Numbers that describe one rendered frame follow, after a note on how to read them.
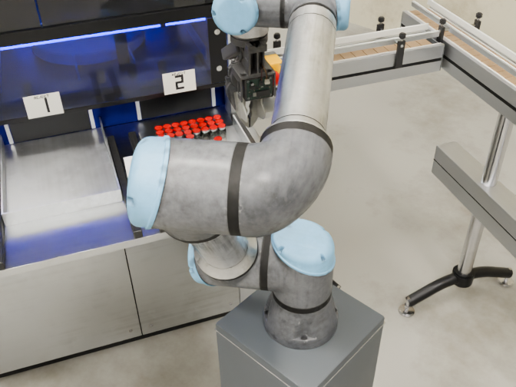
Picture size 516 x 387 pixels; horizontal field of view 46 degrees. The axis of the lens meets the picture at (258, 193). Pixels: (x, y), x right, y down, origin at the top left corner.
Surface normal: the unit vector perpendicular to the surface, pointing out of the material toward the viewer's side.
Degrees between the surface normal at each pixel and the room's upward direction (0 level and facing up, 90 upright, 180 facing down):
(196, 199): 69
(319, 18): 19
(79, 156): 0
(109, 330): 90
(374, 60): 90
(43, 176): 0
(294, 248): 7
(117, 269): 90
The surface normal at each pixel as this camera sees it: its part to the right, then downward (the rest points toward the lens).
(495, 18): -0.68, 0.46
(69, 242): -0.01, -0.78
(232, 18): -0.15, 0.62
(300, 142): 0.23, -0.59
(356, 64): 0.33, 0.59
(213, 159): -0.06, -0.55
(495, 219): -0.94, 0.22
